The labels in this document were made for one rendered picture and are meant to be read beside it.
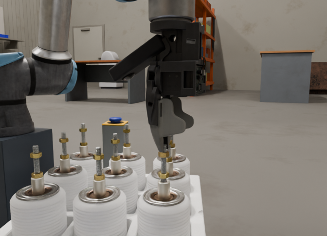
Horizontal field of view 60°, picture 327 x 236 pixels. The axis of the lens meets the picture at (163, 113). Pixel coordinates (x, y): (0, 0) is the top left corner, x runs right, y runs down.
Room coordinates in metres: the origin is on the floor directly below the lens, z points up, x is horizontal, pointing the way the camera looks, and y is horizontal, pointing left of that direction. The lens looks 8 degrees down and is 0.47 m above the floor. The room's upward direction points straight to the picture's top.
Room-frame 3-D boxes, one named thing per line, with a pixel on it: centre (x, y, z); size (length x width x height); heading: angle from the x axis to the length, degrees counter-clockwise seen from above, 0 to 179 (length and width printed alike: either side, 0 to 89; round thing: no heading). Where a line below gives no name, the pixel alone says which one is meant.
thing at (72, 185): (0.62, 0.22, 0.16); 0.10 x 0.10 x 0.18
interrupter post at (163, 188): (0.49, 0.00, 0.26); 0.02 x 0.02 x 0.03
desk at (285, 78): (5.41, -2.26, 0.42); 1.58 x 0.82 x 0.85; 160
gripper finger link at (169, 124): (0.46, -0.01, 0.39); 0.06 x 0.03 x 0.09; 69
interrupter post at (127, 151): (0.73, 0.10, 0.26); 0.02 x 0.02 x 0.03
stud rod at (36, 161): (0.51, 0.23, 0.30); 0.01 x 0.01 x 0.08
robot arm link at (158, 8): (0.48, -0.01, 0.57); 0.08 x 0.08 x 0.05
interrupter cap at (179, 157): (0.72, -0.02, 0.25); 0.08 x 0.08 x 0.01
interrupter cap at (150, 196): (0.49, 0.00, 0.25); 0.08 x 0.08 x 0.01
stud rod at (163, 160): (0.49, 0.00, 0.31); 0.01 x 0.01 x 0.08
